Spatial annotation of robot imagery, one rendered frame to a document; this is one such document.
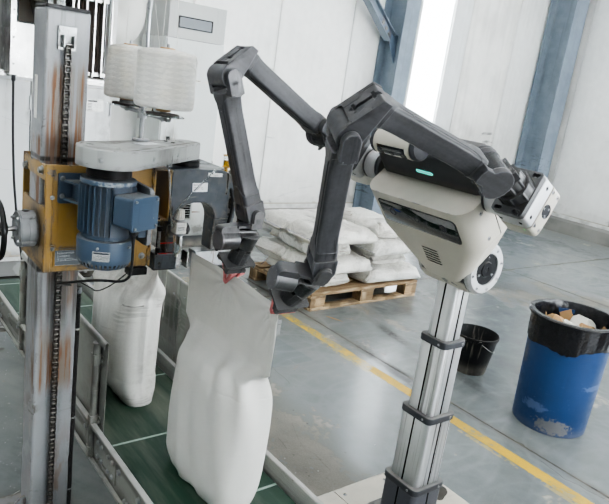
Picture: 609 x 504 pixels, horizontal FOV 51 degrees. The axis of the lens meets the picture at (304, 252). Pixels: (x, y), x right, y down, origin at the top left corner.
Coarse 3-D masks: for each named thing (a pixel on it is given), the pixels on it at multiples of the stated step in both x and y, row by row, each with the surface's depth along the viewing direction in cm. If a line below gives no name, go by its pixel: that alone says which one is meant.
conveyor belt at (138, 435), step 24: (0, 288) 338; (168, 384) 263; (120, 408) 240; (144, 408) 242; (168, 408) 245; (120, 432) 225; (144, 432) 227; (120, 456) 211; (144, 456) 213; (168, 456) 215; (144, 480) 201; (168, 480) 203; (264, 480) 210
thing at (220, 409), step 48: (192, 288) 206; (240, 288) 184; (192, 336) 201; (240, 336) 184; (192, 384) 194; (240, 384) 180; (192, 432) 194; (240, 432) 181; (192, 480) 200; (240, 480) 186
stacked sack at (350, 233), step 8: (296, 224) 490; (304, 224) 484; (312, 224) 484; (344, 224) 507; (352, 224) 513; (296, 232) 486; (304, 232) 479; (312, 232) 474; (344, 232) 483; (352, 232) 486; (360, 232) 491; (368, 232) 499; (304, 240) 480; (344, 240) 481; (352, 240) 485; (360, 240) 490; (368, 240) 496; (376, 240) 502
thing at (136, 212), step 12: (120, 204) 166; (132, 204) 164; (144, 204) 167; (156, 204) 172; (120, 216) 167; (132, 216) 165; (144, 216) 169; (156, 216) 173; (132, 228) 166; (144, 228) 170
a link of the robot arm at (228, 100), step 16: (240, 80) 160; (224, 96) 161; (240, 96) 164; (224, 112) 164; (240, 112) 166; (224, 128) 167; (240, 128) 167; (240, 144) 168; (240, 160) 170; (240, 176) 171; (240, 192) 173; (256, 192) 175; (240, 208) 178; (256, 208) 176
